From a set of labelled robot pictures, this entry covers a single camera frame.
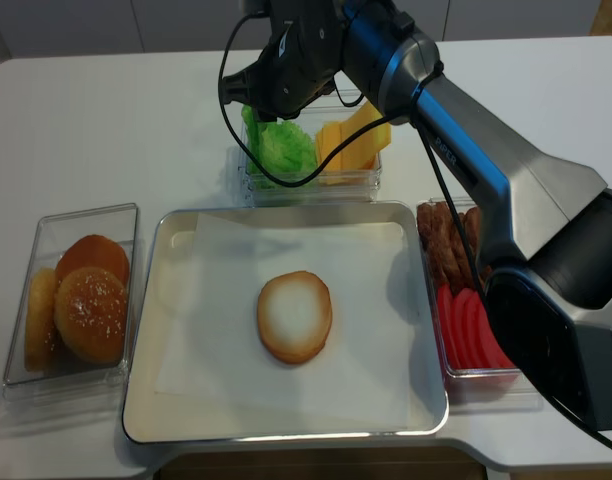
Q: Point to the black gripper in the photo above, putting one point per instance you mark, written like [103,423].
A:
[300,60]

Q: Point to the green lettuce leaf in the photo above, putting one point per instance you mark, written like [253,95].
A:
[283,148]

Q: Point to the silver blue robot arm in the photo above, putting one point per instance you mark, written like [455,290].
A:
[546,230]

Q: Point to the clear lettuce and cheese container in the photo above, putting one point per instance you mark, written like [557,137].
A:
[259,191]

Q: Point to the flat yellow cheese slices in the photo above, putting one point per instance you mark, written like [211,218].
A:
[326,140]

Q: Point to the upright yellow cheese slice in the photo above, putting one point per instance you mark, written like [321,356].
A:
[361,135]

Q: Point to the back brown meat patty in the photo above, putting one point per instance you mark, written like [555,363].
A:
[426,220]

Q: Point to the brown meat patty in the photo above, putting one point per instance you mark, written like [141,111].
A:
[472,224]
[445,252]
[426,220]

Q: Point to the toasted bottom bun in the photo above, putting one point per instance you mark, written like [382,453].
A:
[294,316]

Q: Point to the silver metal tray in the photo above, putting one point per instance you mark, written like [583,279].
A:
[152,416]

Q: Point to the plain brown bun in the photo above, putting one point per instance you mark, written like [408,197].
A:
[95,251]

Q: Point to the back red tomato slice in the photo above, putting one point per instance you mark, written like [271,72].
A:
[444,305]

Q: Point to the red tomato slice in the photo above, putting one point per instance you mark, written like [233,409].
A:
[457,329]
[475,358]
[492,355]
[444,305]

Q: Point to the white parchment paper sheet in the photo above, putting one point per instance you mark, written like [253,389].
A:
[211,288]

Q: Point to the sesame top bun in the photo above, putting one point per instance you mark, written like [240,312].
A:
[91,314]

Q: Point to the upright bun half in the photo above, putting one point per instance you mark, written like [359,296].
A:
[40,331]

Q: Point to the clear bun container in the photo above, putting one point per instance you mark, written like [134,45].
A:
[70,377]

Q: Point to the front red tomato slice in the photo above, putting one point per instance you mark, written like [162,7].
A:
[492,355]

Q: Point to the clear meat and tomato container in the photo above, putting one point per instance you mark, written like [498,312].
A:
[478,389]

